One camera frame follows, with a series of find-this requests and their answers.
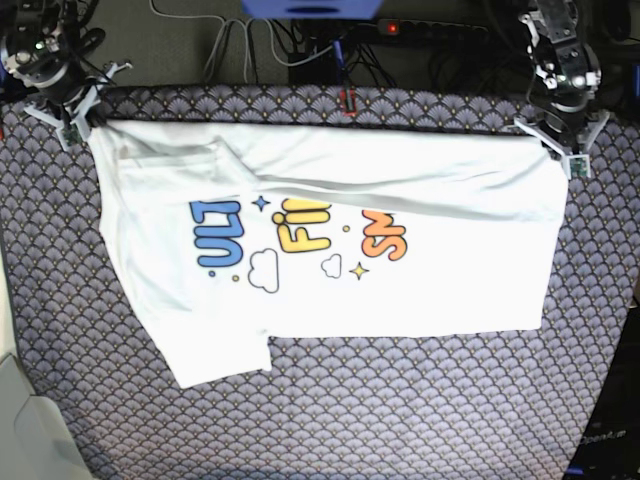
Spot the black OpenArm box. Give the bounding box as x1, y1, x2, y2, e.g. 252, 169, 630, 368
564, 307, 640, 479

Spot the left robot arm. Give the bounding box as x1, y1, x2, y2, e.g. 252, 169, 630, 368
513, 1, 610, 179

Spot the red clamp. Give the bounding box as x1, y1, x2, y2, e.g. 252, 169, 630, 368
339, 88, 357, 117

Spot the white cables bundle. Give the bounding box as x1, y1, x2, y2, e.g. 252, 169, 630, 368
149, 0, 336, 84

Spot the white printed T-shirt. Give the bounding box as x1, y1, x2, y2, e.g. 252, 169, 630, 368
88, 121, 568, 388

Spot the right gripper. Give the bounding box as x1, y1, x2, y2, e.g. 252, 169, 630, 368
2, 42, 133, 150

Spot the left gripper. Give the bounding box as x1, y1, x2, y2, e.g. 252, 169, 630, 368
512, 74, 610, 178

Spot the patterned grey table cloth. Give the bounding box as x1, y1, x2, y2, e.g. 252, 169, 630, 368
1, 103, 639, 479

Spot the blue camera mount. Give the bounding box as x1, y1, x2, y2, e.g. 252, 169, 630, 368
242, 0, 383, 20

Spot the black power strip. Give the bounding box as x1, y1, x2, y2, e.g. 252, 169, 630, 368
376, 18, 490, 43

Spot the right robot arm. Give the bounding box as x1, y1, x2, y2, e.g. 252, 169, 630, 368
1, 0, 133, 151

